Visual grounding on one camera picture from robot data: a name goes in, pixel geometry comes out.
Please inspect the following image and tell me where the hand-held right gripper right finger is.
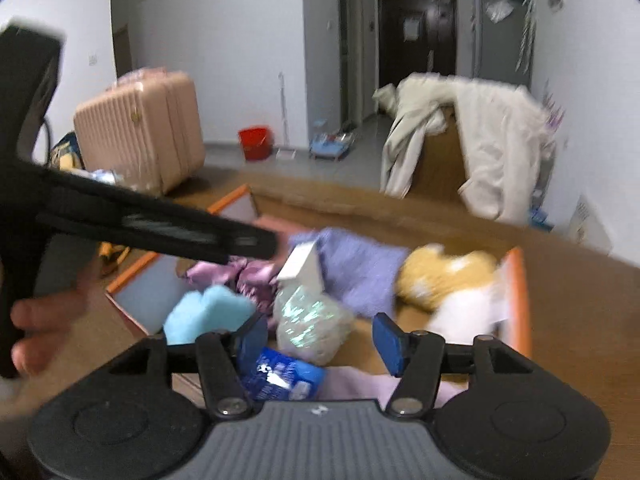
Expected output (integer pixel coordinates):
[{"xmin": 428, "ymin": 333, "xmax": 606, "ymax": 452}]
[{"xmin": 372, "ymin": 312, "xmax": 533, "ymax": 419}]

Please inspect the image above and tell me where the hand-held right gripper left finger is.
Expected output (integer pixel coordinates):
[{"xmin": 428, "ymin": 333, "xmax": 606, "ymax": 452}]
[{"xmin": 107, "ymin": 316, "xmax": 271, "ymax": 419}]

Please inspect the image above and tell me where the lavender fluffy cloth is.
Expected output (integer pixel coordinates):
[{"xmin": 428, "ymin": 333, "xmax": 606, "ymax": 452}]
[{"xmin": 289, "ymin": 227, "xmax": 412, "ymax": 319}]

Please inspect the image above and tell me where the grey-blue fluffy item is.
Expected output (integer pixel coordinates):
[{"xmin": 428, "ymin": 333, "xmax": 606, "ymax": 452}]
[{"xmin": 75, "ymin": 168, "xmax": 132, "ymax": 192}]

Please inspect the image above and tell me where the yellow plush toy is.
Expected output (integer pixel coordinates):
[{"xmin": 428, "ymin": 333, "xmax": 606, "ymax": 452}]
[{"xmin": 394, "ymin": 244, "xmax": 507, "ymax": 347}]

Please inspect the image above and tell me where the white mop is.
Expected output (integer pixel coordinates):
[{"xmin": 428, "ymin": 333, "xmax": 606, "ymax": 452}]
[{"xmin": 276, "ymin": 72, "xmax": 298, "ymax": 161}]

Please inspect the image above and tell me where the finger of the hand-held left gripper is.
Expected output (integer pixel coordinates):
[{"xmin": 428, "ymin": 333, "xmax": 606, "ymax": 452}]
[
  {"xmin": 47, "ymin": 166, "xmax": 279, "ymax": 260},
  {"xmin": 37, "ymin": 212, "xmax": 232, "ymax": 266}
]

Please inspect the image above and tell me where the blue packet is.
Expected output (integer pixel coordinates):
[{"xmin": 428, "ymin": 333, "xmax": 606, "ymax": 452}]
[{"xmin": 240, "ymin": 346, "xmax": 329, "ymax": 402}]

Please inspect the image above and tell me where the pink suitcase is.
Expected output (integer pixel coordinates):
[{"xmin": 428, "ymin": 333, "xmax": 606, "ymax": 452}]
[{"xmin": 73, "ymin": 67, "xmax": 206, "ymax": 197}]

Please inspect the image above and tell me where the black cable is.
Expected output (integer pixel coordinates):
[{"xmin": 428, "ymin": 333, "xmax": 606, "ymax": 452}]
[{"xmin": 42, "ymin": 119, "xmax": 55, "ymax": 167}]

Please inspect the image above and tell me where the red cardboard box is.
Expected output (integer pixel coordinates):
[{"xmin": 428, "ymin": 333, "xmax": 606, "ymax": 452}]
[{"xmin": 104, "ymin": 183, "xmax": 532, "ymax": 402}]

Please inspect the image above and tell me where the person's left hand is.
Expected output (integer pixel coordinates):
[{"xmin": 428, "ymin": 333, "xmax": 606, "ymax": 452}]
[{"xmin": 10, "ymin": 259, "xmax": 102, "ymax": 377}]

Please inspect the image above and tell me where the light blue plush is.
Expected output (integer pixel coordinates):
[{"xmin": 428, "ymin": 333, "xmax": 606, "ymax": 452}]
[{"xmin": 163, "ymin": 284, "xmax": 256, "ymax": 346}]

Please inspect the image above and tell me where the grey cabinet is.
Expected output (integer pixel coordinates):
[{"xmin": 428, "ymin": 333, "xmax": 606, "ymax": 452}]
[{"xmin": 472, "ymin": 0, "xmax": 536, "ymax": 87}]

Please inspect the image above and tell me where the blue floor rack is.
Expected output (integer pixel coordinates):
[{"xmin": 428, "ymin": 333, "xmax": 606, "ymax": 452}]
[{"xmin": 308, "ymin": 119, "xmax": 359, "ymax": 162}]

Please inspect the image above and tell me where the red bucket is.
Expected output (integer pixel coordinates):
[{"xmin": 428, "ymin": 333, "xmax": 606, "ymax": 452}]
[{"xmin": 237, "ymin": 125, "xmax": 275, "ymax": 162}]

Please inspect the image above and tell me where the iridescent beige pouch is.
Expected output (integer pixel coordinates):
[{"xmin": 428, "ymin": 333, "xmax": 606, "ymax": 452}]
[{"xmin": 273, "ymin": 282, "xmax": 356, "ymax": 366}]

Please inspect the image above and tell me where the small white box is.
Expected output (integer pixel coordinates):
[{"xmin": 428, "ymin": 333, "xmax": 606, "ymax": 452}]
[{"xmin": 276, "ymin": 242, "xmax": 326, "ymax": 294}]

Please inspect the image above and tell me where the pink satin scrunchie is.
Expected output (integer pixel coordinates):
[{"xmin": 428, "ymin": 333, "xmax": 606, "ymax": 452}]
[{"xmin": 185, "ymin": 255, "xmax": 279, "ymax": 317}]

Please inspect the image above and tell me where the cream coat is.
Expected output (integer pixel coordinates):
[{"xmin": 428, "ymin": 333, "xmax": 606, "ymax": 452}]
[{"xmin": 372, "ymin": 72, "xmax": 557, "ymax": 224}]

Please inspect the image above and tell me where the dark door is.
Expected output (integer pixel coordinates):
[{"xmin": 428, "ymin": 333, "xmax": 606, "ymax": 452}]
[{"xmin": 377, "ymin": 0, "xmax": 459, "ymax": 89}]

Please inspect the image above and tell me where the yellow bag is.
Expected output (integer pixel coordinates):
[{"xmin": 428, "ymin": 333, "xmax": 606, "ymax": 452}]
[{"xmin": 49, "ymin": 131, "xmax": 132, "ymax": 279}]

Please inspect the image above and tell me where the brown wooden chair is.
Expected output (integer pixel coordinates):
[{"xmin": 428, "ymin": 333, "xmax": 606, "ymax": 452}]
[{"xmin": 414, "ymin": 104, "xmax": 482, "ymax": 207}]

